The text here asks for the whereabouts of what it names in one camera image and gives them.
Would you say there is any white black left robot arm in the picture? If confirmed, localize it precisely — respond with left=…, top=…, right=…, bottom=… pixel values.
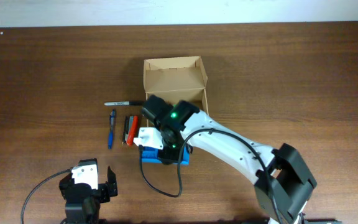
left=59, top=165, right=118, bottom=224

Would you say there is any black camera cable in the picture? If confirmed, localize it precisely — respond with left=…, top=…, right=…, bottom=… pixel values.
left=139, top=128, right=284, bottom=224
left=20, top=169, right=73, bottom=224

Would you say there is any brown cardboard box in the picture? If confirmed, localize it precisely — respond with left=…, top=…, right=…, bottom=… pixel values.
left=143, top=56, right=209, bottom=113

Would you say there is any blue ballpoint pen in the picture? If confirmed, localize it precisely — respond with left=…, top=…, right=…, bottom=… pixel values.
left=108, top=109, right=116, bottom=150

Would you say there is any black right camera cable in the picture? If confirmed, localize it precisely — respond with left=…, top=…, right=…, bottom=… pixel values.
left=139, top=128, right=284, bottom=224

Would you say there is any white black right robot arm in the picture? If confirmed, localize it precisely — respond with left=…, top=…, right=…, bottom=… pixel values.
left=134, top=95, right=317, bottom=223

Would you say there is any blue plastic case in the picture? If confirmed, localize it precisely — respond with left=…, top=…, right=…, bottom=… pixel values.
left=141, top=147, right=178, bottom=165

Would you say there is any black left camera cable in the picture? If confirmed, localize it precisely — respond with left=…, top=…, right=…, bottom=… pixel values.
left=20, top=169, right=73, bottom=224

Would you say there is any black white marker pen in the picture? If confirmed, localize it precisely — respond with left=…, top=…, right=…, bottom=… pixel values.
left=104, top=101, right=144, bottom=106

